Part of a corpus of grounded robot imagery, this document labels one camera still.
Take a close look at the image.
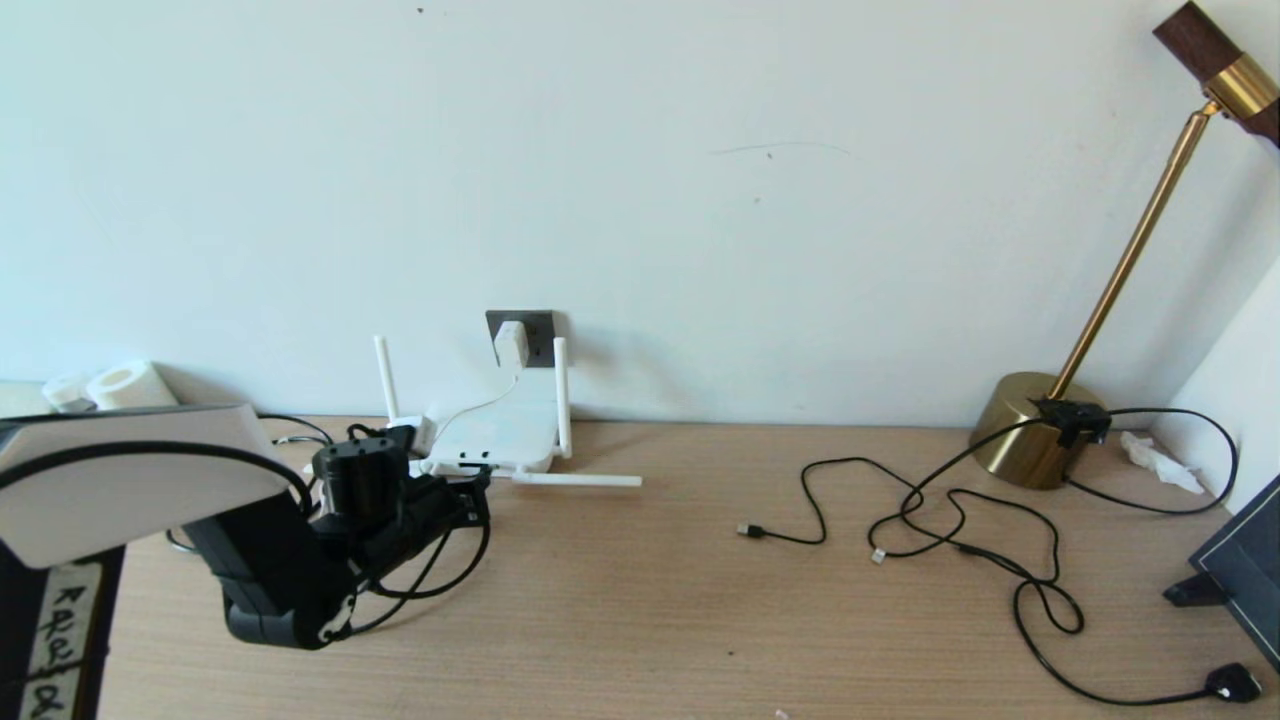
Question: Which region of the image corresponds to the white toilet paper roll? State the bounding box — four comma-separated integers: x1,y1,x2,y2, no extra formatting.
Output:
85,360,181,411

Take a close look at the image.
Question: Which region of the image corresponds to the black power plug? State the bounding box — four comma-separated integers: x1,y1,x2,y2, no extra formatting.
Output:
1204,662,1265,703

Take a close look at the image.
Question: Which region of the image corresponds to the black ethernet cable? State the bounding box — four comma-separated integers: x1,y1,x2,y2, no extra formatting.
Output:
163,412,493,636

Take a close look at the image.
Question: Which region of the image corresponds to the black lamp power cord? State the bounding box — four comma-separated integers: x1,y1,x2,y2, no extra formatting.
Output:
868,406,1241,708

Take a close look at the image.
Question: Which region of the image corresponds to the small clear plastic container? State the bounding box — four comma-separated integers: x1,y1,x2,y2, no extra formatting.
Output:
42,375,96,413

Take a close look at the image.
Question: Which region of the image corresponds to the grey wall power socket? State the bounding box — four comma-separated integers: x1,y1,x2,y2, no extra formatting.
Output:
487,310,558,369

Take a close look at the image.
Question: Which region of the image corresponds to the crumpled white tissue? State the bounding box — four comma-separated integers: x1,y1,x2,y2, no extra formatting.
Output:
1120,432,1206,496

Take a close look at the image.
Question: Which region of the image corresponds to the thin white adapter cable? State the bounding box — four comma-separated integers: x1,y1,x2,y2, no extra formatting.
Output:
415,368,521,451

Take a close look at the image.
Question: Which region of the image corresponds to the brass desk lamp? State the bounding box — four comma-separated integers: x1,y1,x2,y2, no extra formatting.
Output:
967,0,1280,491

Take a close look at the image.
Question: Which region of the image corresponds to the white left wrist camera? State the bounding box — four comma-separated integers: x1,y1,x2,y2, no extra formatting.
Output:
385,415,436,456

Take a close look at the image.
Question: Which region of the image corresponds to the white wifi router with antennas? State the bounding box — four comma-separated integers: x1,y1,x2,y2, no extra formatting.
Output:
300,335,643,489

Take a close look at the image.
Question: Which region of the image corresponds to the black usb charging cable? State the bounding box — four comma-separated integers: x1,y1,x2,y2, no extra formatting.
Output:
736,456,1086,636

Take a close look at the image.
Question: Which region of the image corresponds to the black inline cord switch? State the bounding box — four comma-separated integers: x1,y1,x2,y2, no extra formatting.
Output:
1032,398,1113,449

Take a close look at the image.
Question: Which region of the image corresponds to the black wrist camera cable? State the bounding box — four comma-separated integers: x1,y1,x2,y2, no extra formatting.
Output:
0,425,493,636

